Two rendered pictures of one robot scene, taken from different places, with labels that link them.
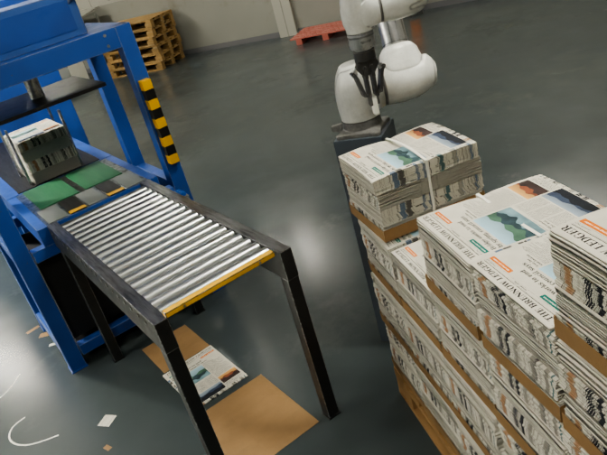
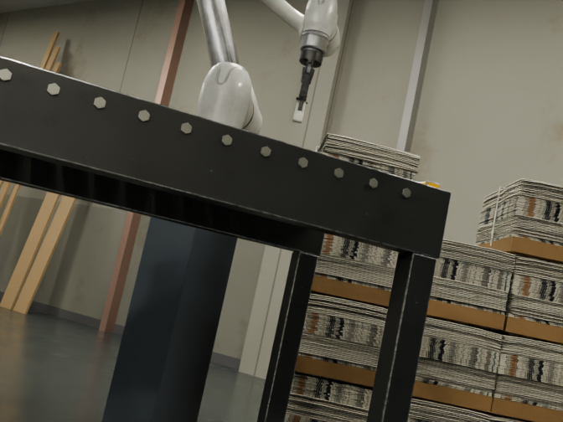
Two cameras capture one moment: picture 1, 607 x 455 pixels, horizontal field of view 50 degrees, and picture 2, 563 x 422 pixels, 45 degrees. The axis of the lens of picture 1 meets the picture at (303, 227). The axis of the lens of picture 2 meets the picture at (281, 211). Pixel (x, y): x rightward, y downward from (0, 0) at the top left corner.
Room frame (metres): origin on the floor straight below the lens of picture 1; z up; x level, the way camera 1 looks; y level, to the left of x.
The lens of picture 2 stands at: (1.87, 1.74, 0.55)
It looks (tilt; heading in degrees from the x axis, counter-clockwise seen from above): 8 degrees up; 279
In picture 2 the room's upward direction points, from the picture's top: 12 degrees clockwise
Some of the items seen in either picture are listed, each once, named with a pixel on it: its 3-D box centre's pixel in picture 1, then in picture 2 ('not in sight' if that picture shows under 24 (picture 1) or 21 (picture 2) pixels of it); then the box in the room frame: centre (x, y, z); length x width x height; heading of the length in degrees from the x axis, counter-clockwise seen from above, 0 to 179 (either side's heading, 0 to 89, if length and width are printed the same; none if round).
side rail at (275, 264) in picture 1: (205, 220); (40, 160); (2.61, 0.40, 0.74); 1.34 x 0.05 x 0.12; 29
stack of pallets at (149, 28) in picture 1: (141, 43); not in sight; (11.38, 1.78, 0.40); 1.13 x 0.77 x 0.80; 63
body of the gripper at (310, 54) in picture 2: (366, 61); (309, 65); (2.21, -0.36, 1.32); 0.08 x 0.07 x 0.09; 100
